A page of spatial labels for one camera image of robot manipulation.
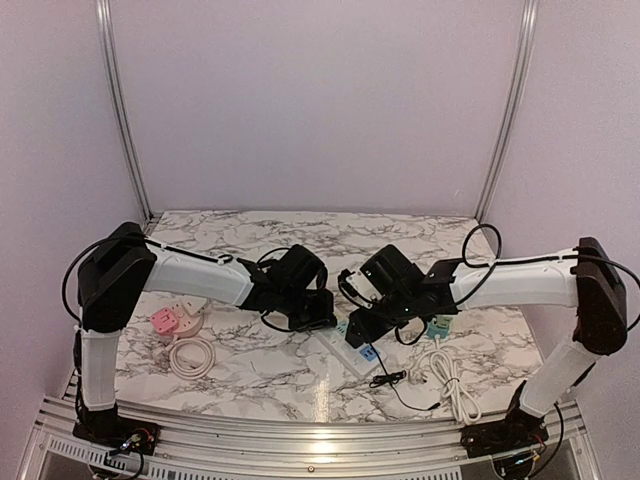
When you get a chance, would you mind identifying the right aluminium frame post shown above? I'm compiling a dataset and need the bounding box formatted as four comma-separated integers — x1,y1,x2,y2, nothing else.
474,0,539,223

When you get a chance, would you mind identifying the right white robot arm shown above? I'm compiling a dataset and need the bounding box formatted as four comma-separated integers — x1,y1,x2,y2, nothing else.
338,237,638,448

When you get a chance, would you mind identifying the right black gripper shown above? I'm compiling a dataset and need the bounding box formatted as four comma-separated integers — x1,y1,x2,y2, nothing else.
346,290,416,344

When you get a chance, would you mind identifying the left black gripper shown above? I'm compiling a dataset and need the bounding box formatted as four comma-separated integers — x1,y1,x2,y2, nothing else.
278,286,337,334

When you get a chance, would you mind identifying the white plug on pink strip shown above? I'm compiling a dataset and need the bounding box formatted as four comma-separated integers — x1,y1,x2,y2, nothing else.
180,296,208,317

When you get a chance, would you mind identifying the white coiled cable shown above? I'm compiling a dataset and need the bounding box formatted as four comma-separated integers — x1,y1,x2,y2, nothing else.
155,335,218,377

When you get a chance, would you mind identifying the pink cube socket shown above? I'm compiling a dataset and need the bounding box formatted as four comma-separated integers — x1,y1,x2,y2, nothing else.
150,307,180,336

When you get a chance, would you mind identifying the teal power strip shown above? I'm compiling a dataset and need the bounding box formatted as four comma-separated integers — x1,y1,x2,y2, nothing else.
425,315,454,341

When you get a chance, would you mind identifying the white bundled power cord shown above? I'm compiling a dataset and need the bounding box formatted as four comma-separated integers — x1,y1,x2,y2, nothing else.
408,337,482,426

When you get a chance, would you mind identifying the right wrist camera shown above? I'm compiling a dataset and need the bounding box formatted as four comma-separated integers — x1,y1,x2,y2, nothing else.
338,244,424,304

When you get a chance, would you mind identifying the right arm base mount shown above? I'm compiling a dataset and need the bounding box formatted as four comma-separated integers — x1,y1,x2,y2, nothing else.
460,410,549,458

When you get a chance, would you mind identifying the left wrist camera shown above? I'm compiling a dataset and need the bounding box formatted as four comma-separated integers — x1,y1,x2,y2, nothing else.
267,244,328,290

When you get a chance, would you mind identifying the white multicolour power strip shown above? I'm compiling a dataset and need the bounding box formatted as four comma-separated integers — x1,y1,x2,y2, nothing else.
315,310,386,379

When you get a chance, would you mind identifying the black power adapter with cable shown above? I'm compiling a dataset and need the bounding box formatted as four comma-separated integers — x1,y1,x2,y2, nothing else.
367,343,441,412

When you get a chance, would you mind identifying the aluminium frame post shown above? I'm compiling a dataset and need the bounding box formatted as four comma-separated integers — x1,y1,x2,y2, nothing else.
95,0,154,223
474,0,539,223

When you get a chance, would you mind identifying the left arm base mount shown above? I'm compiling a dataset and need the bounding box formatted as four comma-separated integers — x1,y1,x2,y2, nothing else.
73,406,160,455

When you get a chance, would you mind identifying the pink round power strip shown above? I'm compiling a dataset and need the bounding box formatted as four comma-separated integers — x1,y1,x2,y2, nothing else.
169,297,205,339

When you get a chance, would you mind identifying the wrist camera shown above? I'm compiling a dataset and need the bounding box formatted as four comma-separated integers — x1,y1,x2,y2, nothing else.
338,244,424,304
267,244,328,290

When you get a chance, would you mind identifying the aluminium front rail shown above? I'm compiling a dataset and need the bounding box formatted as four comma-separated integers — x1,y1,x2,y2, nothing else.
5,395,604,479

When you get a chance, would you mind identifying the left aluminium frame post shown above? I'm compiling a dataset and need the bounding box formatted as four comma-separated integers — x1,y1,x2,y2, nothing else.
95,0,154,223

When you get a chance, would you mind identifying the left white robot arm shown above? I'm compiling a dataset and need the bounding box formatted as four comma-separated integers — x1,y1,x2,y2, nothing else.
61,222,337,445

